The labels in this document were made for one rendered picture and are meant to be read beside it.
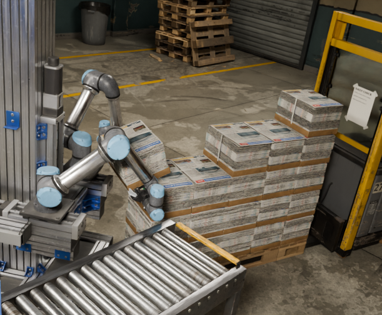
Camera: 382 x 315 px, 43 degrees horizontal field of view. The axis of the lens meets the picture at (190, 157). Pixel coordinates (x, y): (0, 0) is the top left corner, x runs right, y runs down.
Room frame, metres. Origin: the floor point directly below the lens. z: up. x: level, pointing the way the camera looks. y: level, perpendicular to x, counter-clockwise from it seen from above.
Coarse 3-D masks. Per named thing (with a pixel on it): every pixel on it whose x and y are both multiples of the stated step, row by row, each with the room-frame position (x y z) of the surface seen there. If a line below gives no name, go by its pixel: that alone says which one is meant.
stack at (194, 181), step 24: (192, 168) 2.94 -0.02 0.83; (216, 168) 2.99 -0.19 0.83; (288, 168) 3.16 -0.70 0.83; (168, 192) 2.62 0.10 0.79; (192, 192) 2.71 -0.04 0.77; (216, 192) 2.83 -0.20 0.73; (240, 192) 2.93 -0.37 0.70; (264, 192) 3.05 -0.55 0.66; (144, 216) 2.65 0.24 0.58; (192, 216) 2.73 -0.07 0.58; (216, 216) 2.84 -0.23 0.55; (240, 216) 2.95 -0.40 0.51; (264, 216) 3.08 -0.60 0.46; (216, 240) 2.86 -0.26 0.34; (240, 240) 2.98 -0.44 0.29; (264, 240) 3.11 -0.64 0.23
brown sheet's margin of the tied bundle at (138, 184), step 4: (168, 168) 2.67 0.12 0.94; (156, 172) 2.62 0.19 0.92; (160, 172) 2.64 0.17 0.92; (164, 172) 2.65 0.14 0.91; (168, 172) 2.67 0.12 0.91; (156, 176) 2.63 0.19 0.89; (160, 176) 2.64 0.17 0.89; (140, 180) 2.57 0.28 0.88; (124, 184) 2.58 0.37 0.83; (132, 184) 2.55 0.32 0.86; (136, 184) 2.56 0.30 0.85; (140, 184) 2.58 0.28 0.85; (128, 188) 2.54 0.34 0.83; (132, 188) 2.55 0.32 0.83
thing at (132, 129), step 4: (140, 120) 2.94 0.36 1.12; (128, 124) 2.90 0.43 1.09; (132, 124) 2.90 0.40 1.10; (136, 124) 2.89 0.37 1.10; (140, 124) 2.88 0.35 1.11; (144, 124) 2.88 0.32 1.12; (124, 128) 2.86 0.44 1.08; (128, 128) 2.86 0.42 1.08; (132, 128) 2.85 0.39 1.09; (136, 128) 2.85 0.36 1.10; (140, 128) 2.84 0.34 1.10; (144, 128) 2.84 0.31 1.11; (148, 128) 2.83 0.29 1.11; (128, 132) 2.81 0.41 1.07; (132, 132) 2.80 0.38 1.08; (136, 132) 2.80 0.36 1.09; (128, 136) 2.77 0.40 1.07; (112, 164) 2.73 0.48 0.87
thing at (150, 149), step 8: (144, 136) 2.74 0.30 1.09; (152, 136) 2.73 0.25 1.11; (136, 144) 2.66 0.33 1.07; (144, 144) 2.64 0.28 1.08; (152, 144) 2.63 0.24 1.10; (160, 144) 2.63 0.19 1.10; (144, 152) 2.59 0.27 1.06; (152, 152) 2.61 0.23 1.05; (160, 152) 2.64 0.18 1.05; (120, 160) 2.51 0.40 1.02; (144, 160) 2.59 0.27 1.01; (152, 160) 2.62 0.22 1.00; (160, 160) 2.65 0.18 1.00; (120, 168) 2.54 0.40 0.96; (128, 168) 2.54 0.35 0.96; (152, 168) 2.62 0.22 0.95; (160, 168) 2.64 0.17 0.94; (120, 176) 2.64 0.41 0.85; (128, 176) 2.54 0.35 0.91; (136, 176) 2.57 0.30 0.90; (128, 184) 2.54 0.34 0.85
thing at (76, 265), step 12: (156, 228) 2.21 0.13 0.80; (168, 228) 2.24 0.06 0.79; (132, 240) 2.07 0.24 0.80; (96, 252) 1.92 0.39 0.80; (108, 252) 1.94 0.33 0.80; (72, 264) 1.81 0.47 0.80; (84, 264) 1.82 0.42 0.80; (48, 276) 1.71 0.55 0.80; (24, 288) 1.61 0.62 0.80; (12, 300) 1.54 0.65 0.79
